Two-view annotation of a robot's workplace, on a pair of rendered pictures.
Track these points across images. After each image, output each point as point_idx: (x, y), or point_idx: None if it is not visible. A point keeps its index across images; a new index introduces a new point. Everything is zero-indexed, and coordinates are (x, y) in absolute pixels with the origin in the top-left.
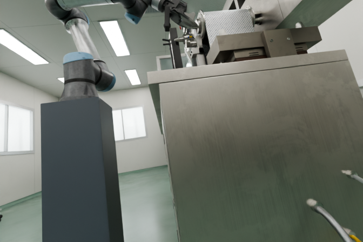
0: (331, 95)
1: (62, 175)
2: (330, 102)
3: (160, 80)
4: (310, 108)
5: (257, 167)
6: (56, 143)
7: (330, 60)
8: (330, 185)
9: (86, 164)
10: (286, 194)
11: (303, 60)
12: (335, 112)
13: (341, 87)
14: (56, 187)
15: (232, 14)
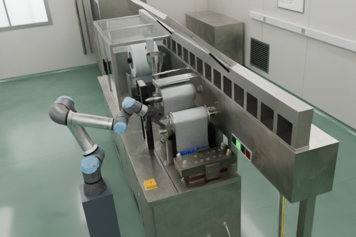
0: (227, 197)
1: (98, 229)
2: (225, 200)
3: (153, 204)
4: (216, 203)
5: (189, 227)
6: (94, 218)
7: (232, 182)
8: (216, 228)
9: (109, 223)
10: (198, 233)
11: (219, 184)
12: (227, 203)
13: (233, 193)
14: (96, 234)
15: (194, 120)
